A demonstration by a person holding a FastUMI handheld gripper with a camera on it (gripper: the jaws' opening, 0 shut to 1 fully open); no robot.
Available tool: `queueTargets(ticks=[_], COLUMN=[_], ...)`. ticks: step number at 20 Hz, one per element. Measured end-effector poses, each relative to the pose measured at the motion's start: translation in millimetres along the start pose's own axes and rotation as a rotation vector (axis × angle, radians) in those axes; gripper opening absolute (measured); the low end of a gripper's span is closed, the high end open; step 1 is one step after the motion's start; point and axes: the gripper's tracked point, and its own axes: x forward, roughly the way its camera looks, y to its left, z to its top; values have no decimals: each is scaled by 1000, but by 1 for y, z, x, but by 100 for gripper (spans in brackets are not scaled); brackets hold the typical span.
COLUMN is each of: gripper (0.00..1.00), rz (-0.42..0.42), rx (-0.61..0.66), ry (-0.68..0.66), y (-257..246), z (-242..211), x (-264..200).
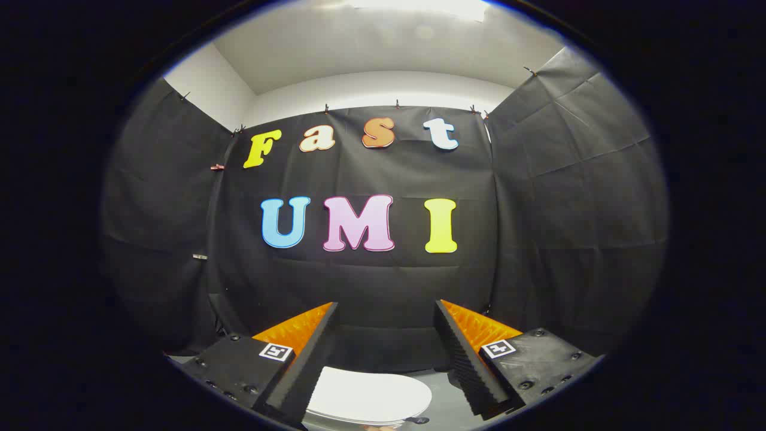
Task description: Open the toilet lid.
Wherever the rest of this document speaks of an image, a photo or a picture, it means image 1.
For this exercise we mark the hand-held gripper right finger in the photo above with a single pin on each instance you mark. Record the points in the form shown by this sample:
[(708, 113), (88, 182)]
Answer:
[(467, 365)]

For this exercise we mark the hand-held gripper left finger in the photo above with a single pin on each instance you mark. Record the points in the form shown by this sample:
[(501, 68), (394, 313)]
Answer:
[(311, 365)]

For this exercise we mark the black backdrop cloth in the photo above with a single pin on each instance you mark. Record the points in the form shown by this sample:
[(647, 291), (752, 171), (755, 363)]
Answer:
[(359, 281)]

